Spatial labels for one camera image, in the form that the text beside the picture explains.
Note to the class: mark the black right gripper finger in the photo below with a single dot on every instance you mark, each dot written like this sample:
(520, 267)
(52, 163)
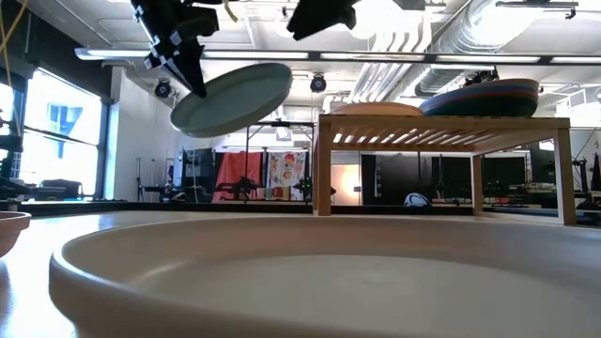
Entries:
(305, 28)

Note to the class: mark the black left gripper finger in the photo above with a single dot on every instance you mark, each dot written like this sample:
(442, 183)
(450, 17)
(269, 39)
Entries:
(192, 66)
(174, 68)

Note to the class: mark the sage green plate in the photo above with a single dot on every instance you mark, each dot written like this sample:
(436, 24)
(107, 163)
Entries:
(239, 98)

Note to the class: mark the cream plate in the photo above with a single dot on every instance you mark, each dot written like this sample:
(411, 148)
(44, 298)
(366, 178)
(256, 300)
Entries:
(375, 109)

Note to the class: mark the dark teal plate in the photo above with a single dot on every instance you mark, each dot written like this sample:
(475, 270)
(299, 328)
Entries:
(479, 108)

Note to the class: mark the blue plate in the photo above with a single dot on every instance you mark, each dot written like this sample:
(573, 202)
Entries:
(512, 89)

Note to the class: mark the terracotta orange plate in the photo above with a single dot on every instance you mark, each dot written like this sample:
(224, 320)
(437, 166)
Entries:
(11, 230)

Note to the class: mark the black background robot arm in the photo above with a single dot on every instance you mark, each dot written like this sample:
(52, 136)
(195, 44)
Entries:
(240, 188)

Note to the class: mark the wooden slatted shelf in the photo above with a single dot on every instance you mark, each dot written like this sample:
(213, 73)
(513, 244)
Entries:
(446, 123)

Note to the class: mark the black round ceiling lamp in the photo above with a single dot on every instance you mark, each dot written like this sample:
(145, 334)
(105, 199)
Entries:
(318, 83)
(163, 88)

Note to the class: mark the ceiling light bar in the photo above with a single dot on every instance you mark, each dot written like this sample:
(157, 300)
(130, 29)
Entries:
(375, 56)

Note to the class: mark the red hanging cloth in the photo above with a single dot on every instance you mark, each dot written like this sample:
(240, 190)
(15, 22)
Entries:
(235, 166)

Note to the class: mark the large window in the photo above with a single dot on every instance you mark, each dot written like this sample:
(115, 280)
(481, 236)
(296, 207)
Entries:
(61, 141)

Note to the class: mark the patterned hanging cloth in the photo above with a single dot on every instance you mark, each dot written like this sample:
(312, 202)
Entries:
(286, 171)

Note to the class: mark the black ceiling fixture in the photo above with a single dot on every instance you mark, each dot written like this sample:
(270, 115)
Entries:
(481, 77)

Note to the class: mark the dark bench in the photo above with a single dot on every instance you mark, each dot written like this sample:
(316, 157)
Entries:
(61, 188)

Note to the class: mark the black partition panel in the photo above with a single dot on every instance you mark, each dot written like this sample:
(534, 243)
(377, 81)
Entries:
(399, 173)

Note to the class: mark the black ceiling track light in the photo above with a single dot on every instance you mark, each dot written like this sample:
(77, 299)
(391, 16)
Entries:
(535, 4)

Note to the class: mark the white and blue ball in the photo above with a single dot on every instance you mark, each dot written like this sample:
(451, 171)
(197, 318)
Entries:
(415, 201)

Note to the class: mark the black equipment stand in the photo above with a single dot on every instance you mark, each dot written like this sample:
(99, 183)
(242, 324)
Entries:
(7, 188)

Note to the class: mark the grey beige plate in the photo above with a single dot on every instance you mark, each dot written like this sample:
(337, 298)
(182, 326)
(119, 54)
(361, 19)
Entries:
(328, 291)

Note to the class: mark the black background equipment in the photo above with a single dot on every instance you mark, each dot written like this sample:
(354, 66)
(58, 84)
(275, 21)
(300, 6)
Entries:
(582, 183)

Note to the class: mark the black metal stand frame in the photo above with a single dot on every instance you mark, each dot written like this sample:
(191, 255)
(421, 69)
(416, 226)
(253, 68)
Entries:
(282, 124)

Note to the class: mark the black aluminium table frame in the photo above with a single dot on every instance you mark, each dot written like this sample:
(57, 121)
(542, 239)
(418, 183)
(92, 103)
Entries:
(188, 207)

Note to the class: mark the silver air duct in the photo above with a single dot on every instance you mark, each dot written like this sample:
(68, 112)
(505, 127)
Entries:
(474, 28)

